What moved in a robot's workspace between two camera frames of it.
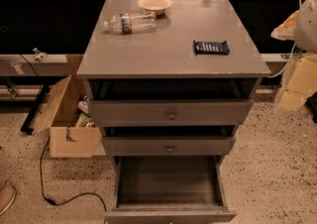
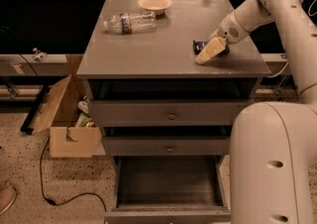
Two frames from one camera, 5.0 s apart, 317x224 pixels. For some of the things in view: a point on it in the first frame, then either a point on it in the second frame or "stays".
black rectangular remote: [211, 48] stays
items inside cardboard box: [84, 119] stays
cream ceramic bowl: [155, 3] stays
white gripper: [307, 30] -> [230, 31]
